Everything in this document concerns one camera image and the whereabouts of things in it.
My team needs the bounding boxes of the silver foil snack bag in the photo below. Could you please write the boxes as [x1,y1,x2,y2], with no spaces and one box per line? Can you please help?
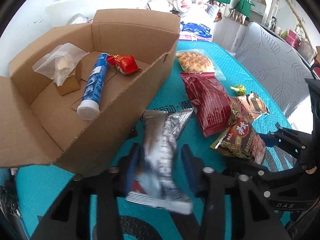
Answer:
[126,108,193,215]

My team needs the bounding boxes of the small red snack packet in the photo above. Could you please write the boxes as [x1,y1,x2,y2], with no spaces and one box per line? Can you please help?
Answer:
[107,55,141,75]

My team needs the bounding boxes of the dark red zip bag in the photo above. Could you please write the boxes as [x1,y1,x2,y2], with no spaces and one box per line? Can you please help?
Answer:
[180,73,234,137]

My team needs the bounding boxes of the clear bag yellow snacks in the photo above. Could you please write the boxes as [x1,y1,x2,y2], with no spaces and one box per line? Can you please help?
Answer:
[176,49,226,81]

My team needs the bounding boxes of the brown green snack bag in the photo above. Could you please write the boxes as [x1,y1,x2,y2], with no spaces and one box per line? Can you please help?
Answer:
[209,111,266,164]

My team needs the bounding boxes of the small brown cardboard insert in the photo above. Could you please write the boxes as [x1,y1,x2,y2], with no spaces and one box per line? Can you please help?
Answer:
[54,62,82,96]

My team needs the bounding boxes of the yellow green lollipop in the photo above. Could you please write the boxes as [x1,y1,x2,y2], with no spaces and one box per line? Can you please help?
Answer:
[230,85,246,96]

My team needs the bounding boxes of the blue white tissue pack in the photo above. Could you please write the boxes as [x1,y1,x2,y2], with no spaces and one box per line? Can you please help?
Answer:
[180,21,213,42]

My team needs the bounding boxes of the clear plastic bag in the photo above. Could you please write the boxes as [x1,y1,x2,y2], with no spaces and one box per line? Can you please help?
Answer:
[32,43,88,86]

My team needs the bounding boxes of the brown cardboard box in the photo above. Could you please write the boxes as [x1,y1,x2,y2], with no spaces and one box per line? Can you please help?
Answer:
[1,9,180,176]

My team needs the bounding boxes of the blue white cylinder tube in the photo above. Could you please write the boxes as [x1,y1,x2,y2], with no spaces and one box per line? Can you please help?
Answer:
[76,53,109,121]

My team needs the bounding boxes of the brown foil snack bag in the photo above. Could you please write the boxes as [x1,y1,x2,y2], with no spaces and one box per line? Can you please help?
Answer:
[231,92,271,122]

